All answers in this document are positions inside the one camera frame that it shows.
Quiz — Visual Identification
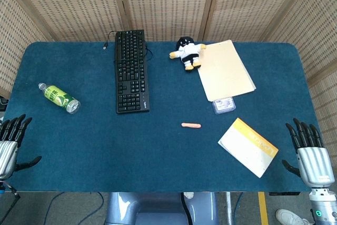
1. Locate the black white plush toy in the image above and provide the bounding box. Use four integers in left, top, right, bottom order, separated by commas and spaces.
168, 36, 207, 72

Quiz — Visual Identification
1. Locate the yellow white booklet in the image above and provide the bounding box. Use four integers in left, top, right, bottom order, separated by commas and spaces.
217, 118, 279, 179

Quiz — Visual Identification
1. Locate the blue table mat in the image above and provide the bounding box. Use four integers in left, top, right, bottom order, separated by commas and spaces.
0, 41, 333, 193

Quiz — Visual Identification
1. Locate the black keyboard usb cable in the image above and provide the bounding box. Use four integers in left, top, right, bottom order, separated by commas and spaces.
103, 31, 154, 62

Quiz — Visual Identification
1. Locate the black computer keyboard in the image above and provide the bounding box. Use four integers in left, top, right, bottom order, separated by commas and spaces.
114, 30, 151, 114

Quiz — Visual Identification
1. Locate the beige manila folder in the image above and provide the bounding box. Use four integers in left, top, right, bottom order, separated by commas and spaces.
196, 40, 256, 102

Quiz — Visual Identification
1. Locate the yellow floor tape strip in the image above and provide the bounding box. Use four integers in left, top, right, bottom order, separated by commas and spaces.
257, 192, 270, 225

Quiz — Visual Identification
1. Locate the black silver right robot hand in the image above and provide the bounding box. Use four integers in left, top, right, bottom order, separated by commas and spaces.
281, 118, 335, 188

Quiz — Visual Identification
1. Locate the woven bamboo folding screen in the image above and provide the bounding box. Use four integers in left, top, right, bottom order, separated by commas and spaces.
0, 0, 337, 162

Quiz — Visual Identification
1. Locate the small clear plastic box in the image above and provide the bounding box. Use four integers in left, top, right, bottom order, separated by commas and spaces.
212, 97, 236, 115

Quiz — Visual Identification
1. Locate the black torso cable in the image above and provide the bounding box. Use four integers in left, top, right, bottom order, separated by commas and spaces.
180, 192, 192, 225

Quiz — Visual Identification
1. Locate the blue floor cable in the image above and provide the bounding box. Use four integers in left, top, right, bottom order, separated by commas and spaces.
44, 192, 105, 223

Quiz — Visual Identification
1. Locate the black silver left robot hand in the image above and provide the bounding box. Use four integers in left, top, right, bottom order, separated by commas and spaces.
0, 114, 42, 181

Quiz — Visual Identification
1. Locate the green label plastic bottle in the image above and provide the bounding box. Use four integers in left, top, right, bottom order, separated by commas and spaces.
38, 82, 81, 114

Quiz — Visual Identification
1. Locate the blue-grey robot torso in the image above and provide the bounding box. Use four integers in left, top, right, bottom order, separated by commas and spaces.
104, 192, 219, 225

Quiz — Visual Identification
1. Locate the white sneaker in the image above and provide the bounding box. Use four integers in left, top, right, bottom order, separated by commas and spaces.
275, 208, 312, 225

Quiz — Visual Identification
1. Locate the white table leg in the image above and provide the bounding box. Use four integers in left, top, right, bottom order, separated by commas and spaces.
225, 192, 234, 225

